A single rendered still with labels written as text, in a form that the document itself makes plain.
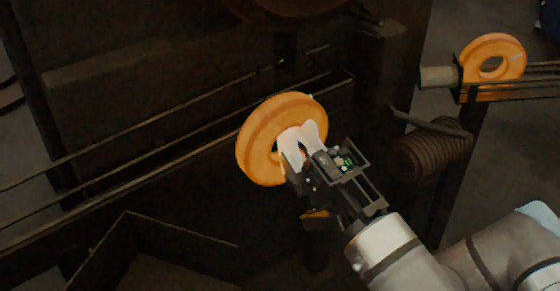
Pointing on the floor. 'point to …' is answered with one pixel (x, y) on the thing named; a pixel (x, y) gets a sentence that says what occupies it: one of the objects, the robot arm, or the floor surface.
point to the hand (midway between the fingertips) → (283, 130)
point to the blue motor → (550, 13)
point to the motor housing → (421, 169)
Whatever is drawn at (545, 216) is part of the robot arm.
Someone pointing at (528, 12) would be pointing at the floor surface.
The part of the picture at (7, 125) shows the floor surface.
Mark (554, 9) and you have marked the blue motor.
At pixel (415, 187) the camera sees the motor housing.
